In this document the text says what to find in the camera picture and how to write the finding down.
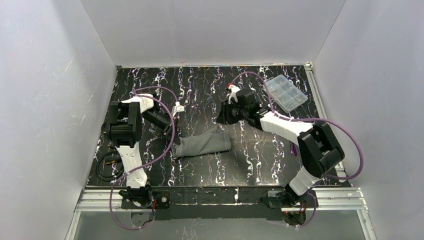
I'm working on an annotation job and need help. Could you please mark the purple metal spoon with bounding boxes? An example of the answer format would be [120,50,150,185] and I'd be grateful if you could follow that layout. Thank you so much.
[289,141,298,157]

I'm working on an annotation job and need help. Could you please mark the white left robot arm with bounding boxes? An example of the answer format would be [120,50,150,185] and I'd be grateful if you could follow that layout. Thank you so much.
[105,93,185,189]

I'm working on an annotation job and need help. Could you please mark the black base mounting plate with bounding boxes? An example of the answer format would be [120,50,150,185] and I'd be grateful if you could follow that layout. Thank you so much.
[118,185,319,226]

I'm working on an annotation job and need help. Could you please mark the aluminium front frame rail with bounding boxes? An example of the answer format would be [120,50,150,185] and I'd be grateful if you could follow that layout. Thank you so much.
[76,187,368,212]

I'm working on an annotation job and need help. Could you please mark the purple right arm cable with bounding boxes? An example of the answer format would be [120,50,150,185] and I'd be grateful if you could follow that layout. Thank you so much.
[226,71,364,229]

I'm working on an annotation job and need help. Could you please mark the lower black coiled cable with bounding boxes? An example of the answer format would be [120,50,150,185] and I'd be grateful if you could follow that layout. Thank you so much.
[95,151,125,182]

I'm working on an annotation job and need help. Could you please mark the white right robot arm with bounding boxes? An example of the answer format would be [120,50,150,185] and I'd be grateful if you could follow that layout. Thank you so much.
[216,83,345,200]

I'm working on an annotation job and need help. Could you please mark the grey fabric napkin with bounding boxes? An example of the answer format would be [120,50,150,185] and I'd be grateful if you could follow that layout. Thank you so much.
[171,127,232,158]

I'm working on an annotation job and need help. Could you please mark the clear plastic screw box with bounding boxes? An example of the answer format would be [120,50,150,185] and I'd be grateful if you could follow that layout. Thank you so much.
[263,74,308,113]

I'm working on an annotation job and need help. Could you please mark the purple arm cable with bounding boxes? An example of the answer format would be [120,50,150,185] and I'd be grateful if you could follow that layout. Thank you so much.
[226,71,364,229]
[109,86,180,231]

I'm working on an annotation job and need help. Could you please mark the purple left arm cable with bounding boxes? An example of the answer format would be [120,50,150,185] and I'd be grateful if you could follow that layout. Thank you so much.
[109,86,180,231]

